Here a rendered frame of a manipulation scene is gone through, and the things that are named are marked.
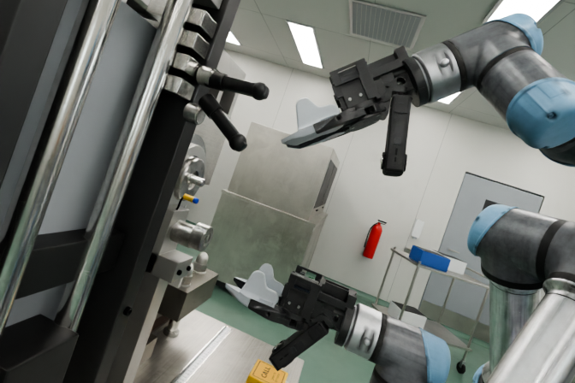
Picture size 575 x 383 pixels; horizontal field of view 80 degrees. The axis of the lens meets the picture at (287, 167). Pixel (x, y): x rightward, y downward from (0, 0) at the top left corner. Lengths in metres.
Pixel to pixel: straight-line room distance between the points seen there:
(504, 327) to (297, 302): 0.45
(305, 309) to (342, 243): 4.51
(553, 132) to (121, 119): 0.44
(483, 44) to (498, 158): 4.89
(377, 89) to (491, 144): 4.91
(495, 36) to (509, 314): 0.54
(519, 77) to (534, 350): 0.37
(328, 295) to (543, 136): 0.37
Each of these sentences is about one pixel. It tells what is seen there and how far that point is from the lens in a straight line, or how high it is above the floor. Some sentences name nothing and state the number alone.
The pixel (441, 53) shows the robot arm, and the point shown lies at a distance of 0.53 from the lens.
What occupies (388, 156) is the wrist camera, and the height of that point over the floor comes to 1.38.
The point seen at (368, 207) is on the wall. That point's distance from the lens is 5.04.
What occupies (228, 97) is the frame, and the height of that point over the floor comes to 1.53.
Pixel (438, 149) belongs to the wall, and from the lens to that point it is 5.20.
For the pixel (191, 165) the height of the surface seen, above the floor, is 1.27.
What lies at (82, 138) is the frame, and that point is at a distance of 0.26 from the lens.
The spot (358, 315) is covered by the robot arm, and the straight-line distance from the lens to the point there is 0.60.
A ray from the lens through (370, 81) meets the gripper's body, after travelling 0.50.
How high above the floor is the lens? 1.32
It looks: level
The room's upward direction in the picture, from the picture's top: 19 degrees clockwise
